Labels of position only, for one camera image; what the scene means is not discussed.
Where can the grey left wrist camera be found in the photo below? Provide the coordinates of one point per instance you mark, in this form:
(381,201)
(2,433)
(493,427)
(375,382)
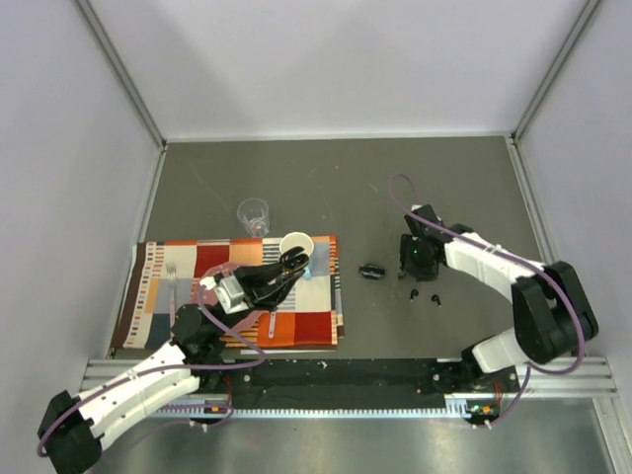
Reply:
(228,291)

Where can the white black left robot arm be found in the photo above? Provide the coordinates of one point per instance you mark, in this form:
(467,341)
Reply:
(77,429)

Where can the orange patchwork placemat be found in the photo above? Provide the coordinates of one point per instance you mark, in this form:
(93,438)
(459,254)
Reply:
(310,318)

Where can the black case with gold line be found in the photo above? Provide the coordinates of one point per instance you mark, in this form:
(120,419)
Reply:
(294,260)

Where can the blue mug white inside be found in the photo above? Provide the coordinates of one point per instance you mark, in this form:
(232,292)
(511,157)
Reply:
(299,239)

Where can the pink dotted plate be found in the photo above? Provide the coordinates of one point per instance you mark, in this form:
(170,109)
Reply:
(231,325)

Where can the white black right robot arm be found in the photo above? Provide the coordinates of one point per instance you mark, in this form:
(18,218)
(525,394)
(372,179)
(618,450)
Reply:
(552,315)

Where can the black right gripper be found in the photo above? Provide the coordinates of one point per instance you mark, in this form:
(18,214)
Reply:
(408,242)

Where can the pink handled knife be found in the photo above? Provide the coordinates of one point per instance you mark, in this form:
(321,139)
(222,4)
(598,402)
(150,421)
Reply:
(272,325)

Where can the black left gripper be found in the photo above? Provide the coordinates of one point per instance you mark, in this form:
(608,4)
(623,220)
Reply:
(254,279)

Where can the black taped earbud charging case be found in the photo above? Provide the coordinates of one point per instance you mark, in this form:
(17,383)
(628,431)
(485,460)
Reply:
(372,271)

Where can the clear plastic cup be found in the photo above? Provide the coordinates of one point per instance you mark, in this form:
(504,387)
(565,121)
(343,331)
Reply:
(254,214)

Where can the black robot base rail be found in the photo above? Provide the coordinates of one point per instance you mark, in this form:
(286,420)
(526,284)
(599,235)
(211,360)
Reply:
(341,383)

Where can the white slotted cable duct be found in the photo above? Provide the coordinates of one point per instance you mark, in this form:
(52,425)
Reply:
(444,408)

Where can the pink handled fork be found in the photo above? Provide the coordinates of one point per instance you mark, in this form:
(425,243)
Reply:
(172,276)

